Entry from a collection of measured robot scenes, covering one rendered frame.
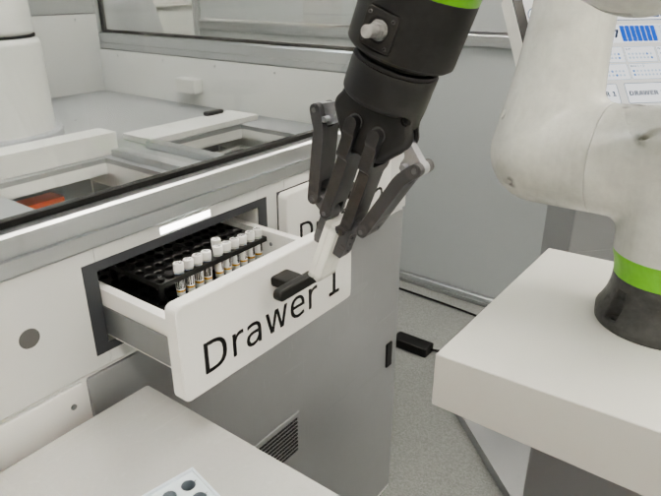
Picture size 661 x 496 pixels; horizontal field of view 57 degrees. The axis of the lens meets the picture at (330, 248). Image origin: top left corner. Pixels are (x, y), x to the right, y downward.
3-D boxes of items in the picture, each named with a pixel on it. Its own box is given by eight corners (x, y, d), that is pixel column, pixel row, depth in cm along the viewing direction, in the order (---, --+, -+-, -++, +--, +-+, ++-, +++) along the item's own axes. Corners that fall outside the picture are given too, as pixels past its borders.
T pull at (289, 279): (324, 279, 69) (324, 268, 69) (280, 304, 64) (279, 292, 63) (299, 271, 71) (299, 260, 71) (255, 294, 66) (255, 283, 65)
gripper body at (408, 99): (332, 38, 49) (304, 139, 54) (417, 85, 46) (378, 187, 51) (383, 32, 54) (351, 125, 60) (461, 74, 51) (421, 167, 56)
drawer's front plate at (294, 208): (390, 211, 113) (391, 154, 108) (288, 265, 92) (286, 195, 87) (382, 209, 114) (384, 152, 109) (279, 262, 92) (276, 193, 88)
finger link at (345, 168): (359, 121, 52) (347, 113, 53) (322, 223, 58) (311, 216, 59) (384, 114, 55) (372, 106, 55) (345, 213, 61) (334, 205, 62)
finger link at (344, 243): (355, 208, 59) (379, 223, 58) (340, 248, 62) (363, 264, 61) (346, 212, 58) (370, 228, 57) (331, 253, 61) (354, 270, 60)
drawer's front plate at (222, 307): (350, 295, 82) (351, 220, 78) (186, 404, 61) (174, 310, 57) (340, 292, 83) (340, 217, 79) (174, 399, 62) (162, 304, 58)
